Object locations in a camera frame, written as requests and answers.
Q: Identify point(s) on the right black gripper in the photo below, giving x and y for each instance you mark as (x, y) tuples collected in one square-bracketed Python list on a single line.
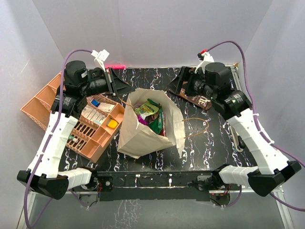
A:
[(184, 76)]

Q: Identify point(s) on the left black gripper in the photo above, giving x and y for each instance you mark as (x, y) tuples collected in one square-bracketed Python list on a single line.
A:
[(115, 85)]

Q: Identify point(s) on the brown kettle chips bag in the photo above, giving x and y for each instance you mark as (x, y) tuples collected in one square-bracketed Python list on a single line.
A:
[(199, 101)]

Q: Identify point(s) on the green snack bag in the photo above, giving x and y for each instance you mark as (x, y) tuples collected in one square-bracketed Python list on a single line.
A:
[(155, 121)]

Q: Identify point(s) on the brown paper bag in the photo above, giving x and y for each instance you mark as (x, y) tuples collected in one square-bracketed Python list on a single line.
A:
[(137, 140)]

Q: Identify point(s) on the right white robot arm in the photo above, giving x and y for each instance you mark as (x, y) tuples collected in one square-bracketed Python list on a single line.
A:
[(228, 108)]

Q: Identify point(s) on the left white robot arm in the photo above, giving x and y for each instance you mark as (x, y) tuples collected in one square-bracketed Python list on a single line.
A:
[(42, 175)]

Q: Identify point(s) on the light green candy bag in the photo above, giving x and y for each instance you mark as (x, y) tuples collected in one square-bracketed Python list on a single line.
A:
[(146, 109)]

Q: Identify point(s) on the purple snack bag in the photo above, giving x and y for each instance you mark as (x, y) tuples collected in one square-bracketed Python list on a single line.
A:
[(141, 119)]

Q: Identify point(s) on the small blue box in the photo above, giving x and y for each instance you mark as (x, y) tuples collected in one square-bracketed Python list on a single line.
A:
[(95, 103)]

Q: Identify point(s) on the pink compartment tray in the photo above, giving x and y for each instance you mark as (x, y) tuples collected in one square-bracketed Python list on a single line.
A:
[(94, 138)]

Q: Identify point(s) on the yellow orange small item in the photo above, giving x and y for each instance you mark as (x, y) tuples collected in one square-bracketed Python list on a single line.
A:
[(112, 124)]

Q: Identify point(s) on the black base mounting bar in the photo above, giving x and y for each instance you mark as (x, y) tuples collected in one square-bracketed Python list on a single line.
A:
[(160, 185)]

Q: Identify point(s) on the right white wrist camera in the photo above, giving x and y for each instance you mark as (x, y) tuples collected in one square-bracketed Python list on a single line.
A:
[(206, 58)]

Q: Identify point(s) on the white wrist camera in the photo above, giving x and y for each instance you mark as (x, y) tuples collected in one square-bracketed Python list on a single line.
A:
[(100, 58), (206, 58)]

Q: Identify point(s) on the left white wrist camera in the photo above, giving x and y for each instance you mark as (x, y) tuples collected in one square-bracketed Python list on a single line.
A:
[(100, 58)]

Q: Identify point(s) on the aluminium frame rail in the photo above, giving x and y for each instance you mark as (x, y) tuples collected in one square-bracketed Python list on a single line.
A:
[(273, 168)]

